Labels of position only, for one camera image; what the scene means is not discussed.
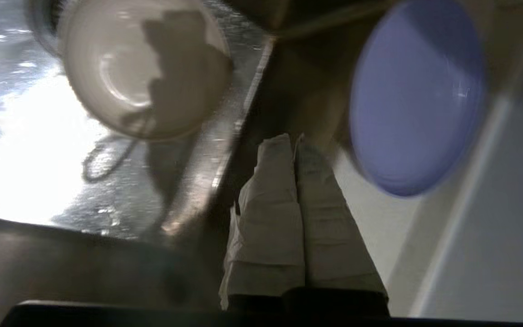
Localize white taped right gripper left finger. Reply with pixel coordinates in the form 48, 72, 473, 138
218, 133, 306, 312

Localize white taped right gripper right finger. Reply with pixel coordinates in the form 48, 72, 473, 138
294, 134, 389, 296

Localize purple plastic plate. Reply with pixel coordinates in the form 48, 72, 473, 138
349, 0, 487, 198

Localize beige plastic plate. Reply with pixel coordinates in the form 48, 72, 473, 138
57, 0, 234, 141

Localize stainless steel sink basin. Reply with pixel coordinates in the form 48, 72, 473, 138
0, 0, 276, 314

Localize round metal drain strainer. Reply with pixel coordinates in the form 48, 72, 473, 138
25, 0, 64, 57

